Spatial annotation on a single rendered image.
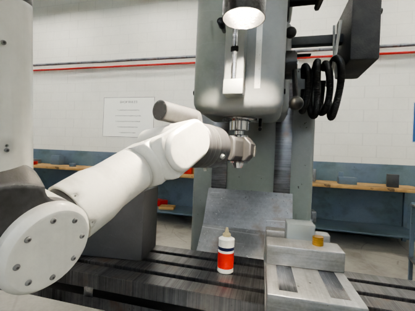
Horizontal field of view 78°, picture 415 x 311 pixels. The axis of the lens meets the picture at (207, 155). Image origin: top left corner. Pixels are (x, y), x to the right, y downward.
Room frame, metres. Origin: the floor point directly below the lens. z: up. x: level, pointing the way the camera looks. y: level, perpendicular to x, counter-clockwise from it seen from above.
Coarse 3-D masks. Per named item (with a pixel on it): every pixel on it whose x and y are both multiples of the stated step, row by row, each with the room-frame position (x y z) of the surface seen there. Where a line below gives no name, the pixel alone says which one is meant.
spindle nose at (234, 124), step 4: (232, 120) 0.62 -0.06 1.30; (236, 120) 0.61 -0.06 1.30; (240, 120) 0.61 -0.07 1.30; (244, 120) 0.61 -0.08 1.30; (248, 120) 0.62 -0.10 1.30; (232, 124) 0.62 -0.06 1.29; (236, 124) 0.61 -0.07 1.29; (240, 124) 0.61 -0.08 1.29; (244, 124) 0.61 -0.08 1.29; (248, 124) 0.62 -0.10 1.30; (232, 128) 0.62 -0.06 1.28; (236, 128) 0.61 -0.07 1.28; (240, 128) 0.61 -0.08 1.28; (244, 128) 0.61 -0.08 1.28; (248, 128) 0.62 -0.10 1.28
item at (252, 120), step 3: (225, 117) 0.61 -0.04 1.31; (228, 117) 0.61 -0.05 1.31; (231, 117) 0.60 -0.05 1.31; (234, 117) 0.60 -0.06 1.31; (237, 117) 0.59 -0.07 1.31; (240, 117) 0.59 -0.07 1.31; (243, 117) 0.59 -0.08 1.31; (246, 117) 0.59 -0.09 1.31; (249, 117) 0.60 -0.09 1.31; (252, 117) 0.60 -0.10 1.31; (225, 120) 0.64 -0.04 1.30; (228, 120) 0.64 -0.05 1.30; (249, 120) 0.62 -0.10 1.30; (252, 120) 0.62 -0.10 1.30; (255, 120) 0.62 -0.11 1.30
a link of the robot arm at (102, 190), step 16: (112, 160) 0.33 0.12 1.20; (128, 160) 0.34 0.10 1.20; (80, 176) 0.29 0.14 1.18; (96, 176) 0.30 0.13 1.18; (112, 176) 0.31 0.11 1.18; (128, 176) 0.33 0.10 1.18; (144, 176) 0.35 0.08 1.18; (48, 192) 0.23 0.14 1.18; (64, 192) 0.28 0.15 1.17; (80, 192) 0.28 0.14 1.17; (96, 192) 0.29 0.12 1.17; (112, 192) 0.30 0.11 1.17; (128, 192) 0.33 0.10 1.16; (96, 208) 0.28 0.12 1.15; (112, 208) 0.30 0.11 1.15; (96, 224) 0.29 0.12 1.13
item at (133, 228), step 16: (144, 192) 0.68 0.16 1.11; (128, 208) 0.69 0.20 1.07; (144, 208) 0.68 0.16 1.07; (112, 224) 0.69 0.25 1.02; (128, 224) 0.69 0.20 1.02; (144, 224) 0.69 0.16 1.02; (96, 240) 0.70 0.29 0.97; (112, 240) 0.69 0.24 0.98; (128, 240) 0.69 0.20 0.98; (144, 240) 0.69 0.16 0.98; (96, 256) 0.70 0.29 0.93; (112, 256) 0.69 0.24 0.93; (128, 256) 0.68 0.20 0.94; (144, 256) 0.70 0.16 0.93
